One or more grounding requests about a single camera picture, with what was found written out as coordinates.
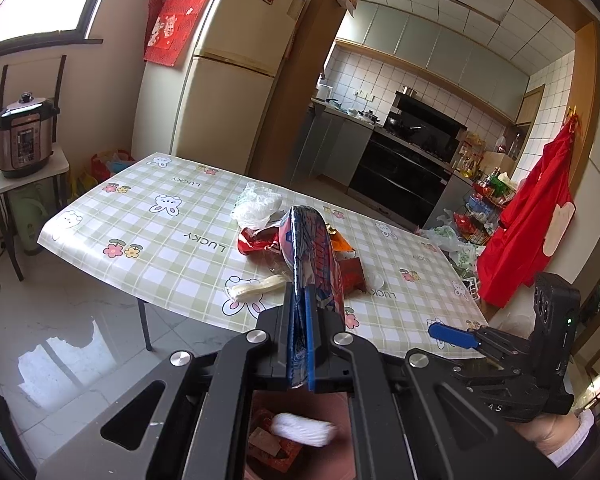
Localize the brown-red snack packet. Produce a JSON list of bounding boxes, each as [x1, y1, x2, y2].
[[337, 257, 367, 295]]

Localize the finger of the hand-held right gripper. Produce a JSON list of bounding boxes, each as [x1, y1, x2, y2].
[[428, 322, 531, 357]]

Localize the red and yellow bags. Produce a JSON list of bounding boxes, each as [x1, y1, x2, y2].
[[75, 149, 137, 196]]

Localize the cardboard box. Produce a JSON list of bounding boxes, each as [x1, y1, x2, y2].
[[481, 151, 517, 177]]

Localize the white-green plastic bags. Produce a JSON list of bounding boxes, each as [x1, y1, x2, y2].
[[417, 210, 486, 281]]

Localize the cream refrigerator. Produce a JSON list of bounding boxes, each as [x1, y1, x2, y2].
[[135, 0, 308, 186]]

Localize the blue snack packet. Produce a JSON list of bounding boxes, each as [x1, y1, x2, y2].
[[278, 205, 343, 391]]

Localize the orange snack wrapper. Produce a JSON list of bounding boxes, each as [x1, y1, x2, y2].
[[325, 225, 355, 256]]

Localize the green container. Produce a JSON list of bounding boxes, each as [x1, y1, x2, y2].
[[7, 180, 56, 256]]

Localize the green checked tablecloth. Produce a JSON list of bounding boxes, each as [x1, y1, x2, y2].
[[36, 152, 488, 361]]

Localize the white side table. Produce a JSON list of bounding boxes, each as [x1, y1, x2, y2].
[[0, 142, 71, 281]]

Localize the person's right hand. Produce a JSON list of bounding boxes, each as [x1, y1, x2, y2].
[[510, 410, 595, 456]]

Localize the red snack wrapper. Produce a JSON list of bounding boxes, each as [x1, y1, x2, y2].
[[237, 226, 283, 257]]

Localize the person's right forearm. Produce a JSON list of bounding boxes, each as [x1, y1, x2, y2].
[[545, 410, 600, 480]]

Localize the white tissue wad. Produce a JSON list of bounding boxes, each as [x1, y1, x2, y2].
[[271, 412, 338, 448]]

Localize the red apron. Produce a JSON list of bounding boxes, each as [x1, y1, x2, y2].
[[477, 110, 581, 309]]

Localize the black oven range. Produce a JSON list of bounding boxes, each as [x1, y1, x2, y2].
[[347, 127, 453, 228]]

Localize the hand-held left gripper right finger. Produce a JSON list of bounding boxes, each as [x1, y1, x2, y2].
[[305, 285, 556, 480]]

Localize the black table leg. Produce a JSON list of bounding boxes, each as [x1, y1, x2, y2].
[[137, 297, 153, 352]]

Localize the electric pressure cooker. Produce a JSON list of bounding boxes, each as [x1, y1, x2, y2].
[[0, 91, 61, 179]]

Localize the cream paper wrapper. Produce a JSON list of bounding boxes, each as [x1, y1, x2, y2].
[[225, 274, 287, 305]]

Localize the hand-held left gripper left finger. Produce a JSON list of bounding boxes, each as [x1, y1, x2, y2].
[[35, 285, 296, 480]]

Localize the pink bin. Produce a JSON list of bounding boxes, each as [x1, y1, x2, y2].
[[245, 391, 353, 480]]

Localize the wire rack with groceries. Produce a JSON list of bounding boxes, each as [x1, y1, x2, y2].
[[452, 170, 518, 256]]

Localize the red hanging cloth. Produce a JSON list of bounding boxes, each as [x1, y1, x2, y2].
[[143, 0, 231, 67]]

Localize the white plastic bag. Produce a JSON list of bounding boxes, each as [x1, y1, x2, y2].
[[230, 182, 285, 229]]

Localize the black range hood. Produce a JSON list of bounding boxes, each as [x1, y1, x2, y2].
[[384, 92, 468, 163]]

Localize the kitchen wall cabinets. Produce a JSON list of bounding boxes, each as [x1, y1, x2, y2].
[[337, 0, 531, 121]]

